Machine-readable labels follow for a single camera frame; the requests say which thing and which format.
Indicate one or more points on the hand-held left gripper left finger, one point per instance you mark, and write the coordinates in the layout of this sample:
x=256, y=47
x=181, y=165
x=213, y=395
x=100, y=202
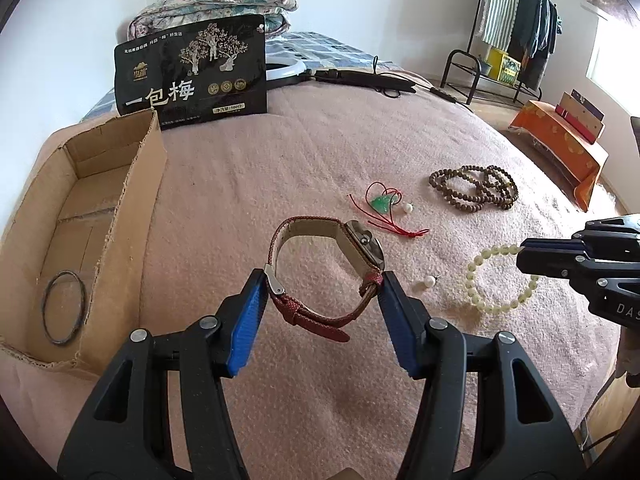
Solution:
x=247, y=325

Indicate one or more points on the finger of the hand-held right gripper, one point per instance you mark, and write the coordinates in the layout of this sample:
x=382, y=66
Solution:
x=550, y=256
x=607, y=227

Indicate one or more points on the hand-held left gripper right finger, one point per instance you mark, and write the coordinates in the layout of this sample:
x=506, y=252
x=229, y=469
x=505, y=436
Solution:
x=400, y=330

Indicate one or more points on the cardboard box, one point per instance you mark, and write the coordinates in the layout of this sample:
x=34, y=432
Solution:
x=135, y=220

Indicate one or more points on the white pearl earring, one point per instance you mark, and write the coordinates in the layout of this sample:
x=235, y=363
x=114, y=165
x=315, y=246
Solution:
x=429, y=282
x=408, y=207

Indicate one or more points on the orange cloth covered table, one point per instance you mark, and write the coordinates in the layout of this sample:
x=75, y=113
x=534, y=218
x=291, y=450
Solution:
x=560, y=145

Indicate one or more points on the row of upright books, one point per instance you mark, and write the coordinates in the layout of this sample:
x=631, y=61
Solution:
x=582, y=117

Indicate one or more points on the pink blanket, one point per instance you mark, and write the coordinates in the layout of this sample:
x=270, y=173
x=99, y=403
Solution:
x=280, y=170

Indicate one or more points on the window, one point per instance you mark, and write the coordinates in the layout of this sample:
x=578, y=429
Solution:
x=617, y=55

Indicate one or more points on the yellow box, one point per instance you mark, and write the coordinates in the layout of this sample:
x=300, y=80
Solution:
x=505, y=66

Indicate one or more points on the black bangle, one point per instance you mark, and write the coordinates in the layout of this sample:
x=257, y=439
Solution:
x=44, y=307

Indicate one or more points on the dark hanging clothes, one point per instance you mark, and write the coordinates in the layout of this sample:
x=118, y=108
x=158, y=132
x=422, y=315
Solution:
x=537, y=25

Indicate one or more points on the black clothes rack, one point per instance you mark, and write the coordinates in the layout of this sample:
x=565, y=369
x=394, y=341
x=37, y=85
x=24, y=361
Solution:
x=457, y=55

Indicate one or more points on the striped white hanging cloth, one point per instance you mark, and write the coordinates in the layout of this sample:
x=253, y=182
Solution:
x=500, y=10

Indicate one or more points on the black printed snack bag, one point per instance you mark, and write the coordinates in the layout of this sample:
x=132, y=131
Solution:
x=190, y=85

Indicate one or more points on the black folded tripod stick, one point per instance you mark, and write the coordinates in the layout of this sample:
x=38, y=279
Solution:
x=370, y=80

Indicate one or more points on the folded floral quilt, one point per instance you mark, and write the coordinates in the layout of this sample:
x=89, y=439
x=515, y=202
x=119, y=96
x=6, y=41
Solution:
x=225, y=0

